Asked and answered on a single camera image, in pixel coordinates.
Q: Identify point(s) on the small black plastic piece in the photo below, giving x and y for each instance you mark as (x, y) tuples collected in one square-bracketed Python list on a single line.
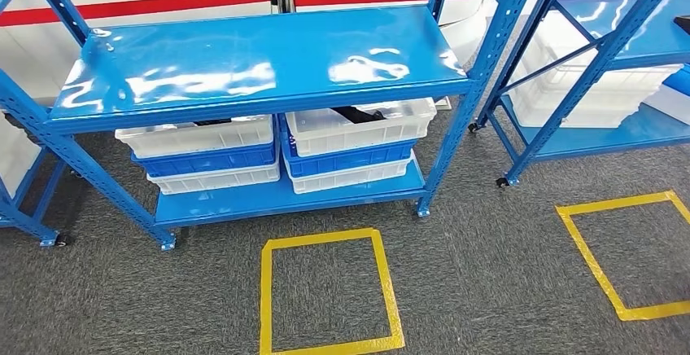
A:
[(358, 115)]

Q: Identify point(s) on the yellow floor tape square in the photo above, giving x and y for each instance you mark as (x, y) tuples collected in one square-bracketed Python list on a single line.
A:
[(267, 288)]

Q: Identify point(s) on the blue metal shelf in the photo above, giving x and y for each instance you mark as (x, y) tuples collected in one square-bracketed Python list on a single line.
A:
[(37, 232), (620, 134), (242, 56)]

